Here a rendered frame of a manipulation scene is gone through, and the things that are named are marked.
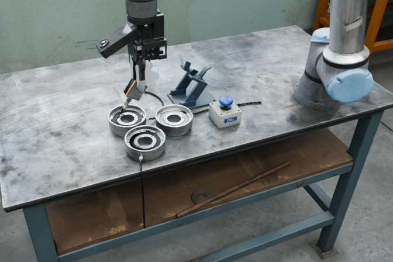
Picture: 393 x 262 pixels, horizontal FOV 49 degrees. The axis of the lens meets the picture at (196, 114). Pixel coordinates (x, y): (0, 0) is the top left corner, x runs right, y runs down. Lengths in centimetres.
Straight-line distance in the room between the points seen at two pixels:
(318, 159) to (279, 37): 52
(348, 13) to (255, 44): 66
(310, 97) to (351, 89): 20
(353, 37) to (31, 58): 210
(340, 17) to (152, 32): 46
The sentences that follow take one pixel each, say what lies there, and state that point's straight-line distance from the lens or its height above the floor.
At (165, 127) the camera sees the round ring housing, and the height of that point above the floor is 83.
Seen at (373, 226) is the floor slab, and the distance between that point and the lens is 220.
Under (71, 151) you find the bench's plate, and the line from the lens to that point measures 117.
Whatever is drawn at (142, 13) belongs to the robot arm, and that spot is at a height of 115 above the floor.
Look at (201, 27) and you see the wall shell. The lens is 306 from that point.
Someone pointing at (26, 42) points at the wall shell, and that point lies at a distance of 278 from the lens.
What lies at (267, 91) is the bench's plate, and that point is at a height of 80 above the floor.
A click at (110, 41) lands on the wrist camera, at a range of 107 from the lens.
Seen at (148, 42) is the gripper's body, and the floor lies 107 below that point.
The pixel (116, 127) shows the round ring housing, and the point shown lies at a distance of 118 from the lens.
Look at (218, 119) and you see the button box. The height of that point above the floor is 83.
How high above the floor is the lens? 156
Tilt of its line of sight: 37 degrees down
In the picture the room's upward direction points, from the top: 3 degrees clockwise
